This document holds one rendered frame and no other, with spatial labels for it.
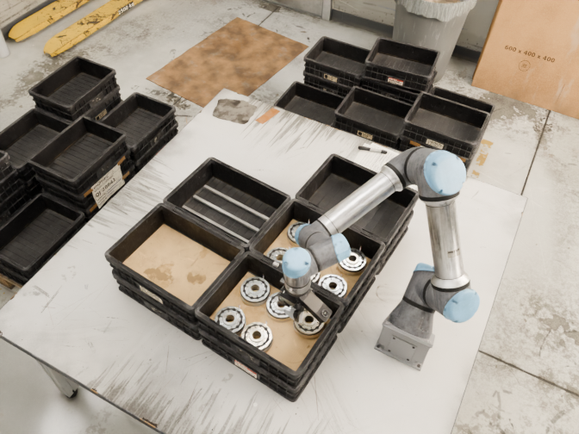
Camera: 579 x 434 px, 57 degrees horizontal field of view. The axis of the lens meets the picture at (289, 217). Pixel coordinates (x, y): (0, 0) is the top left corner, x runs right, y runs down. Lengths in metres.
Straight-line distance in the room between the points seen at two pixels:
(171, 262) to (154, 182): 0.56
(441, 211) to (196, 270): 0.90
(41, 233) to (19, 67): 1.97
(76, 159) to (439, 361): 2.02
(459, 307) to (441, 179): 0.41
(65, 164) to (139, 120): 0.57
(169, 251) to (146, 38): 2.94
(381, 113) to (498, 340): 1.45
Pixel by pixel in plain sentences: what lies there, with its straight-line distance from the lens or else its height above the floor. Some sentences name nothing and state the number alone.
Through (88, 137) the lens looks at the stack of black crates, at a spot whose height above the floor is 0.49.
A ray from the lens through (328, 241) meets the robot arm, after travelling 1.47.
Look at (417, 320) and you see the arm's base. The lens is 1.82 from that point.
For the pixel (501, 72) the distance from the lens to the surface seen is 4.36.
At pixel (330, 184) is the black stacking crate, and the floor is 0.83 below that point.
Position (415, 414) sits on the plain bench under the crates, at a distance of 1.92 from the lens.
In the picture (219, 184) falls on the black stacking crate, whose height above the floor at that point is 0.83.
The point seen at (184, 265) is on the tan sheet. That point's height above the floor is 0.83.
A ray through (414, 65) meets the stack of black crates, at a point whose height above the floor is 0.50.
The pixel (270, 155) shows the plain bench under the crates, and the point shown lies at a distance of 2.54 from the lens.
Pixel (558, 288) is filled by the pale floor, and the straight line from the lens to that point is 3.29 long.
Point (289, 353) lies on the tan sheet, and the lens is 1.80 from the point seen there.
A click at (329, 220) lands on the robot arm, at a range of 1.58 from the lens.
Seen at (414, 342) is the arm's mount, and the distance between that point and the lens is 1.84.
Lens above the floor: 2.45
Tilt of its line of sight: 50 degrees down
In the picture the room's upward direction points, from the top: 2 degrees clockwise
